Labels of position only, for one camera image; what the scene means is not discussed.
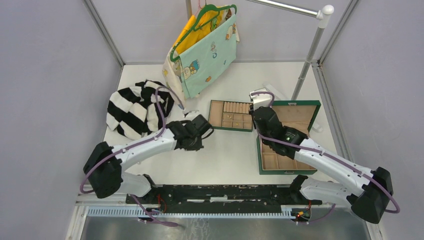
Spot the small green jewelry tray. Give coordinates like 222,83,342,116
208,100,253,132

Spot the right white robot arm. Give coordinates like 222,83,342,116
249,106,400,224

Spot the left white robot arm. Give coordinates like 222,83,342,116
83,114,213,204

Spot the large green jewelry box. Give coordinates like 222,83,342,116
256,100,321,175

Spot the black white striped garment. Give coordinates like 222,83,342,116
106,79,175,140

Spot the cream cartoon print cloth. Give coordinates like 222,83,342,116
162,48,185,109

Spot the mint cartoon print cloth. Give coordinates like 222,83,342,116
179,15,237,99

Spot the yellow garment on hanger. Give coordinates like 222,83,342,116
175,10,226,55

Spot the silver clothes rack pole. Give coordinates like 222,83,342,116
250,0,335,101

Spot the green plastic hanger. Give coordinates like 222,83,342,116
169,4,238,63

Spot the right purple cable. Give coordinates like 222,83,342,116
250,91,401,226

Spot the purple cable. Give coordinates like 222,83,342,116
250,91,401,226
79,86,186,228

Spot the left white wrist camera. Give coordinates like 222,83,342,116
184,110,201,121

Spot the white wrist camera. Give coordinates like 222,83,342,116
184,110,201,121
249,88,275,111

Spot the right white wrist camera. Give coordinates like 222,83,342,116
249,88,275,111

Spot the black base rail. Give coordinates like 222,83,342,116
138,184,322,214

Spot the white slotted cable duct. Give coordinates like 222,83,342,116
86,206,295,220

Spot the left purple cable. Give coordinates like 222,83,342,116
79,86,186,228

